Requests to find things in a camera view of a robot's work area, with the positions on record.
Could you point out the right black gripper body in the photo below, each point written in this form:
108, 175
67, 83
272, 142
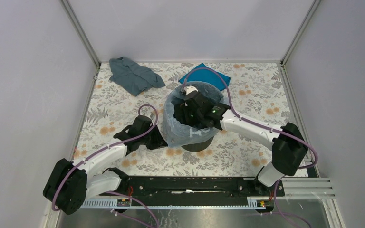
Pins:
183, 109

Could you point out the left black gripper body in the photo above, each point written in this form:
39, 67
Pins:
151, 139

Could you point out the light blue trash bag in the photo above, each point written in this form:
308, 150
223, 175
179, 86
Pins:
177, 134

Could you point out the black ribbed trash bin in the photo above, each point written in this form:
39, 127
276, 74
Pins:
197, 147

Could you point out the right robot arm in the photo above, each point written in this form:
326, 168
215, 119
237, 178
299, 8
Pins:
285, 142

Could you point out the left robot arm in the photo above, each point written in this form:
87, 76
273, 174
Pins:
73, 182

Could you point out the grey-blue cloth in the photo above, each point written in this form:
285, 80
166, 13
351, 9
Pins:
133, 77

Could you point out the floral table mat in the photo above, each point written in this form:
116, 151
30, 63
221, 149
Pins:
256, 90

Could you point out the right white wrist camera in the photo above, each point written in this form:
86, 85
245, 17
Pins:
190, 90

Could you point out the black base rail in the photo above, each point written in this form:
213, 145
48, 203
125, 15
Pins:
165, 186

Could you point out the white slotted cable duct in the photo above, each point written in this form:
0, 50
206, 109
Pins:
182, 202

